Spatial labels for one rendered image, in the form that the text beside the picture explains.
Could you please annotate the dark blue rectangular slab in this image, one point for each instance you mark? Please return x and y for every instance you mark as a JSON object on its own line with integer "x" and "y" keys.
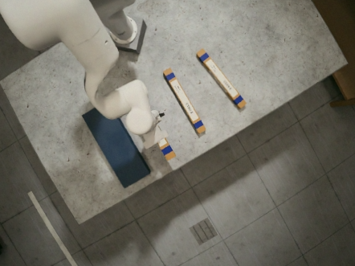
{"x": 118, "y": 147}

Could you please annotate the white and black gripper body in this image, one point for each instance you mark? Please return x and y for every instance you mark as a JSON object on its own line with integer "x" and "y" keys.
{"x": 159, "y": 118}

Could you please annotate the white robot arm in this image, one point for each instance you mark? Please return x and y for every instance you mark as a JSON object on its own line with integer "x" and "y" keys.
{"x": 80, "y": 26}

